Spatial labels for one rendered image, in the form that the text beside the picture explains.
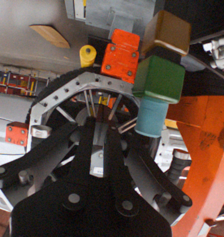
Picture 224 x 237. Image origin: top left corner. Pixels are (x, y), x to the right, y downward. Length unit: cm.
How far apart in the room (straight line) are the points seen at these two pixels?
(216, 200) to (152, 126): 50
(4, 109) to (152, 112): 86
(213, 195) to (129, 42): 71
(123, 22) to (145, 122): 52
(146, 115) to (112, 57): 24
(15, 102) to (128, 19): 79
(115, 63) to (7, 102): 72
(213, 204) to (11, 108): 120
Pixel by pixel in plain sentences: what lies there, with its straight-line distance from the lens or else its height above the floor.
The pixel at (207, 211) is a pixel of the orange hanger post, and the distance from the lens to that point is 78.
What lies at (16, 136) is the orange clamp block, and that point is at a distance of 57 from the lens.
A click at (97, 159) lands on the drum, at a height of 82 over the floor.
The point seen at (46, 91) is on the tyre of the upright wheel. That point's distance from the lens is 60.
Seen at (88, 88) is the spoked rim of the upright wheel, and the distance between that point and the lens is 58.
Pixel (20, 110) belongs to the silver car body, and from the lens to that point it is 97.
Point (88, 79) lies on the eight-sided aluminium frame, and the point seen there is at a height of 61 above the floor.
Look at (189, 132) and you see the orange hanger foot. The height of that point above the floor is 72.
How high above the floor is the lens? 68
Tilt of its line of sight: 5 degrees up
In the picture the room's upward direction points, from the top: 167 degrees counter-clockwise
